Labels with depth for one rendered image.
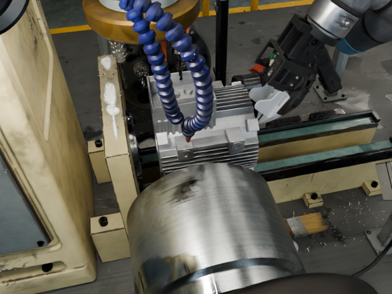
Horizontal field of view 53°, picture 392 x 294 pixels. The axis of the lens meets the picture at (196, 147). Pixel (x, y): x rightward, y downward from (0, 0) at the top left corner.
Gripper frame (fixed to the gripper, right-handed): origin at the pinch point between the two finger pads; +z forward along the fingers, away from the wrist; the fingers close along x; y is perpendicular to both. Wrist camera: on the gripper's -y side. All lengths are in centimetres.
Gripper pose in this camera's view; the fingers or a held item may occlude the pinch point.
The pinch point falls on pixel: (264, 118)
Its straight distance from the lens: 78.3
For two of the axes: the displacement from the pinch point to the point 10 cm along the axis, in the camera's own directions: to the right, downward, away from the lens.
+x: 2.1, 7.0, -6.8
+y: -8.6, -2.0, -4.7
